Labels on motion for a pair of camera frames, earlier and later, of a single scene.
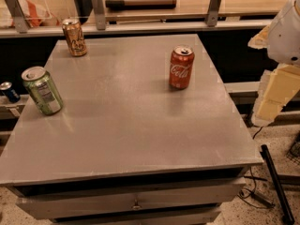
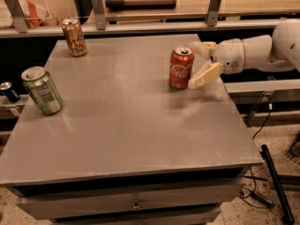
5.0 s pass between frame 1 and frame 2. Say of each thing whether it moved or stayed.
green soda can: stayed
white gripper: moved
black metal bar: stayed
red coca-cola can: stayed
